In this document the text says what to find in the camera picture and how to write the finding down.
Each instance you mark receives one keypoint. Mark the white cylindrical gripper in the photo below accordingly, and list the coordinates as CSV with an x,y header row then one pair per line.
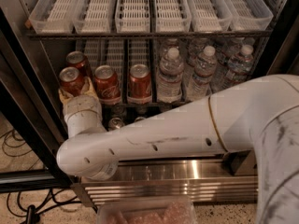
x,y
82,106

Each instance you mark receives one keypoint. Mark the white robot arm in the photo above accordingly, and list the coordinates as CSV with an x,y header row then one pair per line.
x,y
261,114

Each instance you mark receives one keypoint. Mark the column coke can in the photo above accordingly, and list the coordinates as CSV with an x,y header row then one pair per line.
x,y
139,81
107,85

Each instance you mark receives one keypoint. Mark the steel fridge base grille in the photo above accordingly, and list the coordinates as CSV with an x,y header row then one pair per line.
x,y
203,180

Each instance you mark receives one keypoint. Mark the water bottle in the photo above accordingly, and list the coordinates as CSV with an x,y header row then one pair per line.
x,y
237,69
169,76
202,74

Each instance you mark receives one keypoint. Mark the clear plastic food container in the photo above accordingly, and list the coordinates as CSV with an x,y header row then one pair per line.
x,y
149,210

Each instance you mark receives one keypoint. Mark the black fridge door frame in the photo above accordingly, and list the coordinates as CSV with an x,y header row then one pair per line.
x,y
22,113

